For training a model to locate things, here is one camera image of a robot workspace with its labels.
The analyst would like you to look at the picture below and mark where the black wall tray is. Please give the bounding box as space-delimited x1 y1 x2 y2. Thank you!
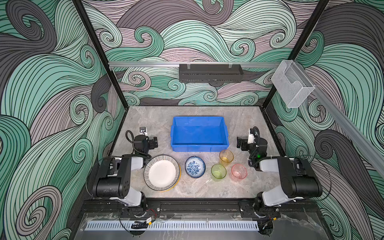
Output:
179 64 244 86

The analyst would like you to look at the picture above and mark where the aluminium back wall rail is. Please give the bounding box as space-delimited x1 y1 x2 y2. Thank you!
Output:
108 61 280 69

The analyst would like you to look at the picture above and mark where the clear acrylic wall holder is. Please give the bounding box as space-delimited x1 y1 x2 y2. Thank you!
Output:
272 60 315 109

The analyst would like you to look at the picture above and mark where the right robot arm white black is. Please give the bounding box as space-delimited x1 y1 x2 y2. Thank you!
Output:
237 126 323 210

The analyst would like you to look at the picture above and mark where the pink transparent cup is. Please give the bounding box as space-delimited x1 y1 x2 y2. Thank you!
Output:
231 164 248 182

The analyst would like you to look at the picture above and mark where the yellow rim patterned plate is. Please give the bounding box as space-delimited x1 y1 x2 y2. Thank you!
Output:
167 165 182 191

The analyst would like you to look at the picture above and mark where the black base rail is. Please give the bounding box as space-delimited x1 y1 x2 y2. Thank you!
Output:
82 198 319 219

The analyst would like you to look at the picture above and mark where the white slotted cable duct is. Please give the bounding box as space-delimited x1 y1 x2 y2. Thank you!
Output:
85 221 259 232

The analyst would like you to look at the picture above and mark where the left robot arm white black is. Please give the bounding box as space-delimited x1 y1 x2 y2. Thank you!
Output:
90 127 158 208

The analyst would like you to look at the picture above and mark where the yellow transparent cup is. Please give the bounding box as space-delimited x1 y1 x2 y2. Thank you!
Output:
219 150 234 167

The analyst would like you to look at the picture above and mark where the black striped white plate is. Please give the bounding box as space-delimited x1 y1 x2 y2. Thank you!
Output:
144 155 179 192

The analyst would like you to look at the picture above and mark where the green transparent cup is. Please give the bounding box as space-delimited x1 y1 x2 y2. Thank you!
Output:
211 164 227 181

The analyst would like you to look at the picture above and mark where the aluminium wall rail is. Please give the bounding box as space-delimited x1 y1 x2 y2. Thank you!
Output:
293 61 384 176
108 61 280 69

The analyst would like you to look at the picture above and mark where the blue white floral bowl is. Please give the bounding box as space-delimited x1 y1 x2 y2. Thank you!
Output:
185 156 206 179

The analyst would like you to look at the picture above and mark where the blue plastic bin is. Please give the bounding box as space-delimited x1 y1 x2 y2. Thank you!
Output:
170 116 230 153

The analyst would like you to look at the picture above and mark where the aluminium right wall rail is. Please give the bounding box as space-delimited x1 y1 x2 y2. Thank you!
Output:
293 61 384 176

